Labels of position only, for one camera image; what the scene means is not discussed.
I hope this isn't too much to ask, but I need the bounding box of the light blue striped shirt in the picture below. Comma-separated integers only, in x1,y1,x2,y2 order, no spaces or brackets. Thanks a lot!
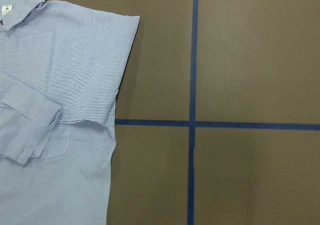
0,0,140,225

